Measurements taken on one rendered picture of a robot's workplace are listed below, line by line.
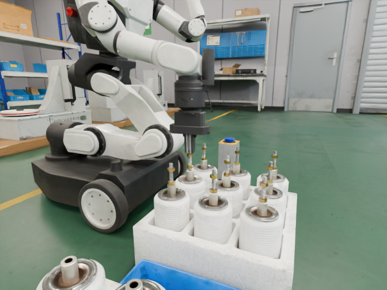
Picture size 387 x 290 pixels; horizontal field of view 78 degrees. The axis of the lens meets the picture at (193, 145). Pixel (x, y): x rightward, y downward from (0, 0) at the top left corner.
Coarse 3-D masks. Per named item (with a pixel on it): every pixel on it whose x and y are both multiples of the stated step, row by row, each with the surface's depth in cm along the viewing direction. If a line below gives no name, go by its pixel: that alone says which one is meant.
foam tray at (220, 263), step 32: (288, 192) 82; (192, 224) 63; (288, 224) 63; (160, 256) 60; (192, 256) 56; (224, 256) 52; (256, 256) 51; (288, 256) 51; (256, 288) 51; (288, 288) 48
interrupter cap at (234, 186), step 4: (220, 180) 73; (216, 184) 70; (220, 184) 70; (232, 184) 70; (236, 184) 70; (220, 188) 67; (224, 188) 67; (228, 188) 67; (232, 188) 67; (236, 188) 67
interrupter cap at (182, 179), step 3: (186, 174) 77; (195, 174) 77; (180, 177) 75; (183, 177) 75; (186, 177) 76; (195, 177) 75; (198, 177) 75; (201, 177) 75; (180, 180) 73; (183, 180) 73; (186, 180) 74; (195, 180) 73; (198, 180) 73; (201, 180) 73; (183, 183) 71; (186, 183) 71; (189, 183) 71; (192, 183) 71; (195, 183) 71
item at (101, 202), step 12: (96, 180) 88; (84, 192) 87; (96, 192) 86; (108, 192) 83; (120, 192) 85; (84, 204) 89; (96, 204) 88; (108, 204) 85; (120, 204) 83; (84, 216) 90; (96, 216) 89; (108, 216) 87; (120, 216) 83; (96, 228) 89; (108, 228) 86
